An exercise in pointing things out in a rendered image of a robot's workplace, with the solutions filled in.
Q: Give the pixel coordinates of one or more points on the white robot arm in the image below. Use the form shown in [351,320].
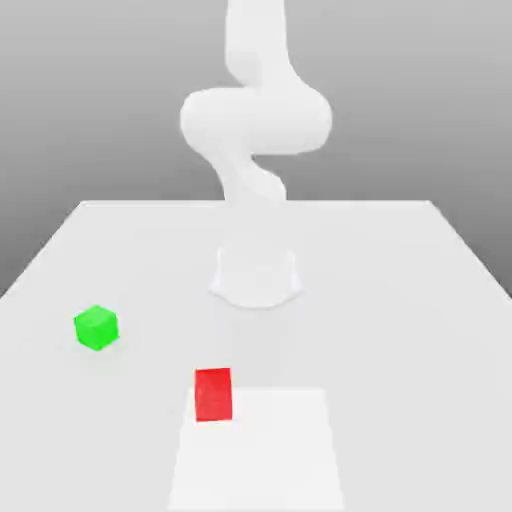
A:
[256,120]

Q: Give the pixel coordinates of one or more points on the small red cube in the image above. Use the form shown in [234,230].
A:
[213,394]

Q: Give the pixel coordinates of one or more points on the small green cube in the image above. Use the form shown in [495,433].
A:
[96,328]

